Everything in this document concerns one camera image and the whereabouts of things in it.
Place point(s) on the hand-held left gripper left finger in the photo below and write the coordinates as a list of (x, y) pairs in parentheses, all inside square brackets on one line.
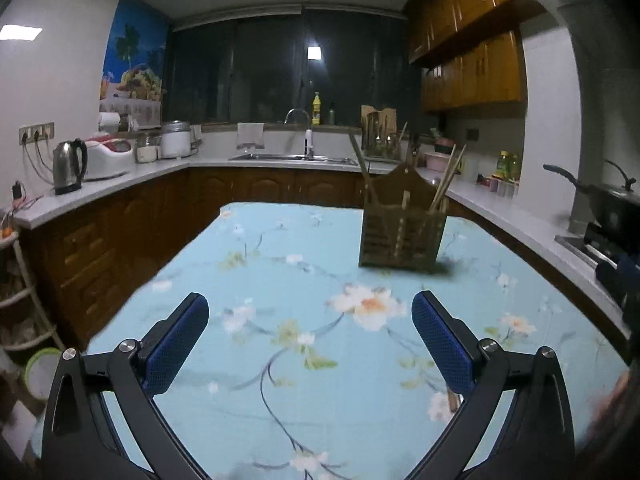
[(175, 345)]

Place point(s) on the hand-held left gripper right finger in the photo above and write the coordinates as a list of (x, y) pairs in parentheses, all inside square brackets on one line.
[(442, 345)]

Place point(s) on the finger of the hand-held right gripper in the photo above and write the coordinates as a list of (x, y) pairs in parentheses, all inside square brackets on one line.
[(629, 280)]

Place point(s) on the wooden utensil holder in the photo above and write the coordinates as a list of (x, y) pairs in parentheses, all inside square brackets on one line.
[(400, 240)]

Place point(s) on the wooden chopstick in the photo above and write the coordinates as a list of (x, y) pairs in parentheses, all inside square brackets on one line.
[(456, 170), (446, 175)]

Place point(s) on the person's right hand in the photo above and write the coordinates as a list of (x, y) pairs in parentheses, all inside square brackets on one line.
[(610, 420)]

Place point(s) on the gas stove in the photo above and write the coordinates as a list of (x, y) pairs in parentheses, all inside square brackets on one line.
[(575, 245)]

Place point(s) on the black frying pan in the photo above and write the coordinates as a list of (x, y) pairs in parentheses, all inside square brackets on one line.
[(610, 205)]

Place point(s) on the wooden lower cabinets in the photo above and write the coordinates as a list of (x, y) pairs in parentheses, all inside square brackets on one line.
[(100, 240)]

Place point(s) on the wooden cabinets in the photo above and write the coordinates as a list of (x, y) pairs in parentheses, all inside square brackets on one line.
[(100, 240), (480, 70)]

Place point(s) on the green rimmed white container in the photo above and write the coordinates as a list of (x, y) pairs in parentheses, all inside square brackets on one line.
[(42, 375)]

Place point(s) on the white storage rack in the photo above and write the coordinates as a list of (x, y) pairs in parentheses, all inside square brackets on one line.
[(37, 300)]

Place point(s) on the blue floral tablecloth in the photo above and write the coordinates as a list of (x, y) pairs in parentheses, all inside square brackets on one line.
[(300, 270)]

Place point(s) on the small spice jar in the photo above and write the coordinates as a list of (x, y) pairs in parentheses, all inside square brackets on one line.
[(502, 189), (510, 189), (494, 189)]

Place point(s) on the translucent plastic container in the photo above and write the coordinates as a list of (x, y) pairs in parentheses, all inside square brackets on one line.
[(470, 167)]

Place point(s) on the pink plastic basin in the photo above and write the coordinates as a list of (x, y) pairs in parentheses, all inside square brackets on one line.
[(437, 161)]

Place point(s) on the dark chopstick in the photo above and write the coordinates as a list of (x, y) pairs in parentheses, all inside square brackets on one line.
[(362, 172)]

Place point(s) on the glass storage jar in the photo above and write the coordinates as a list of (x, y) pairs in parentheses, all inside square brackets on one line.
[(147, 152)]

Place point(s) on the red white rice cooker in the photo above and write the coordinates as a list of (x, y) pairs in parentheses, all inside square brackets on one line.
[(107, 157)]

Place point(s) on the stacked dark bowls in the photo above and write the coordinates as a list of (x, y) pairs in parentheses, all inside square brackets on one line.
[(442, 145)]

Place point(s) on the white cooker metal lid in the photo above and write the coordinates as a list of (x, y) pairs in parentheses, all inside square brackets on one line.
[(175, 142)]

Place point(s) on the steel electric kettle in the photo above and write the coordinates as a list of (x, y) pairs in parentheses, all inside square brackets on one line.
[(67, 170)]

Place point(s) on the metal utensil drying rack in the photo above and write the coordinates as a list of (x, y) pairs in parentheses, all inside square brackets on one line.
[(382, 147)]

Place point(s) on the steel kitchen sink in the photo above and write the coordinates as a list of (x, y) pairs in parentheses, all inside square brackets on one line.
[(280, 158)]

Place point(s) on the black plug adapter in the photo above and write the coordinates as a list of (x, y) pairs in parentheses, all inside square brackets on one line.
[(17, 194)]

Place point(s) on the pale dish cloth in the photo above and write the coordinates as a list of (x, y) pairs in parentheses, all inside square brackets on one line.
[(250, 135)]

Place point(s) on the paper towel roll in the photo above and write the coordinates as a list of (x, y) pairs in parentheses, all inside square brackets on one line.
[(109, 122)]

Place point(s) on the wooden knife block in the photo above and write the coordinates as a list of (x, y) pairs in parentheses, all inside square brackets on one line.
[(372, 115)]

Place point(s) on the metal kitchen faucet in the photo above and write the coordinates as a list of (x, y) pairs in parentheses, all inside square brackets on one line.
[(309, 140)]

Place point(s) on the dark slim bottle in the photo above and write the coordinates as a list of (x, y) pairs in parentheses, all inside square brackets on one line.
[(331, 116)]

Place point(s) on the wooden upper cabinets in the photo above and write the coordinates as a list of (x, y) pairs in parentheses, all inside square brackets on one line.
[(480, 70)]

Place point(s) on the yellow dish soap bottle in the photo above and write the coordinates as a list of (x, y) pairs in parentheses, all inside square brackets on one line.
[(316, 110)]

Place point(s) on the dark kitchen window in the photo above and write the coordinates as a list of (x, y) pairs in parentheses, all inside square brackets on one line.
[(240, 70)]

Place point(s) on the dark wall socket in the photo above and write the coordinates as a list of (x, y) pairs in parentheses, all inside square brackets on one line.
[(472, 134)]

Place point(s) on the wall socket strip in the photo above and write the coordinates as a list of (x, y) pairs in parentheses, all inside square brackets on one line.
[(37, 132)]

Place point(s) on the tropical fruit wall poster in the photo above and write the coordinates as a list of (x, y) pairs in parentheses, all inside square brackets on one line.
[(135, 60)]

